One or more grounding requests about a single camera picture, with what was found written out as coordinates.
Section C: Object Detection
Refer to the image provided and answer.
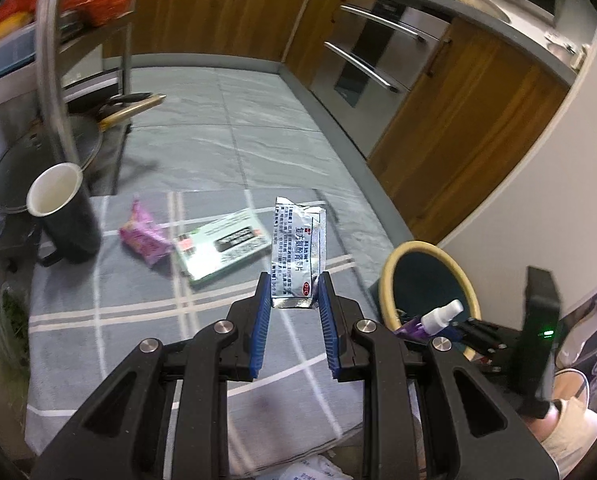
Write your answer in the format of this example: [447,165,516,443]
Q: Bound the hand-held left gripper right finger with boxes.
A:
[319,270,562,480]

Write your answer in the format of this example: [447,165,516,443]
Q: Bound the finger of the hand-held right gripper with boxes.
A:
[451,326,512,361]
[465,316,523,345]

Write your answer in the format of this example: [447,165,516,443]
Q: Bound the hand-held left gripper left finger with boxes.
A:
[31,271,273,480]

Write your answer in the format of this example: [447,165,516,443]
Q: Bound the purple spray bottle white cap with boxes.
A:
[395,299,465,339]

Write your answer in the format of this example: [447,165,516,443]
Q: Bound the yellow-rimmed teal trash bin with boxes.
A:
[380,241,482,361]

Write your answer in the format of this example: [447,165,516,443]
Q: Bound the silver medicine sachet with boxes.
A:
[269,196,327,311]

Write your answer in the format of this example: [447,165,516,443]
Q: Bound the grey checked cloth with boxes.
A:
[24,189,404,476]

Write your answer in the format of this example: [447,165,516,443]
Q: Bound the green and white medicine box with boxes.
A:
[172,208,272,288]

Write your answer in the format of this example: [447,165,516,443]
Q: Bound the white and blue tissue pack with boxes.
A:
[271,454,352,480]

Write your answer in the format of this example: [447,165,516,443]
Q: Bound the pink snack packet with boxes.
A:
[118,199,175,267]

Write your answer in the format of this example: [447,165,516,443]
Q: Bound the wooden kitchen cabinets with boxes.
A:
[103,0,572,246]

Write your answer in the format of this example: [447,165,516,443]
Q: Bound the black mug white inside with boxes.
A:
[26,162,103,267]

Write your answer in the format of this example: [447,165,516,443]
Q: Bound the bag of green vegetables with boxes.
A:
[0,282,32,396]

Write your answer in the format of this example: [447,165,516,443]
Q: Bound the built-in steel oven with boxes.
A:
[309,0,452,158]

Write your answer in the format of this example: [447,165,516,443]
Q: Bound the grey kitchen countertop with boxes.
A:
[258,0,579,88]

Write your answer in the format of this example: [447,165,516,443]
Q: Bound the steel sink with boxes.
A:
[453,0,512,23]

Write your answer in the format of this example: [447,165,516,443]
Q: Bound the steel shelf rack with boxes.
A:
[0,0,146,196]

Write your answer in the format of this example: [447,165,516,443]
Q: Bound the pan with wooden handle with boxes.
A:
[97,92,167,132]

